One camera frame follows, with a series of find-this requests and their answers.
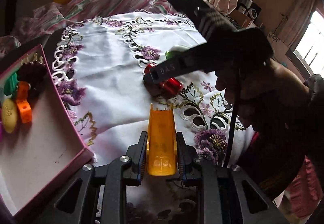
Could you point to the pink rimmed white tray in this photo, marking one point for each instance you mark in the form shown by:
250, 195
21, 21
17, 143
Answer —
39, 156

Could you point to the yellow perforated oval object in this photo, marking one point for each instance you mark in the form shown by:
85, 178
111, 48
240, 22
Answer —
9, 117

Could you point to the orange plastic block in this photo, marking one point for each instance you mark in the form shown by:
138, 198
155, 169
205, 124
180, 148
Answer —
24, 108

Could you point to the yellow plastic scoop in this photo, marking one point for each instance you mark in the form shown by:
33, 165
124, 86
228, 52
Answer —
161, 155

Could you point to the person's right hand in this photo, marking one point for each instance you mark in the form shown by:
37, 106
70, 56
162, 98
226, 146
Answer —
273, 99

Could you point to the white green plug-in device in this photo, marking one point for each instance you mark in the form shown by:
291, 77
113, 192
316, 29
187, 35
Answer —
174, 52

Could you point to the pink striped bed sheet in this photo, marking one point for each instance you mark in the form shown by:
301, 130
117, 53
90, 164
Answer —
53, 16

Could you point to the white floral embroidered tablecloth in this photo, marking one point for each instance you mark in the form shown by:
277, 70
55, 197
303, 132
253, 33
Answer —
98, 65

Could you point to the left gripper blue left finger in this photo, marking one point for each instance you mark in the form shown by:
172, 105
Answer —
137, 154

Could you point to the green plastic spool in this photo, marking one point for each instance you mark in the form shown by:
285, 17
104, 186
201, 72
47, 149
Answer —
11, 85

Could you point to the brown studded block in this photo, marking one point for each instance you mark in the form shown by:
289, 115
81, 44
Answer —
33, 73

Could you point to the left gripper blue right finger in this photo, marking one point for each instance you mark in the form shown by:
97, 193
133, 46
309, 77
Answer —
189, 165

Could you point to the shiny red metal object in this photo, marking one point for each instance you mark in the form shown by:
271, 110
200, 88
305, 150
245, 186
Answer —
166, 89

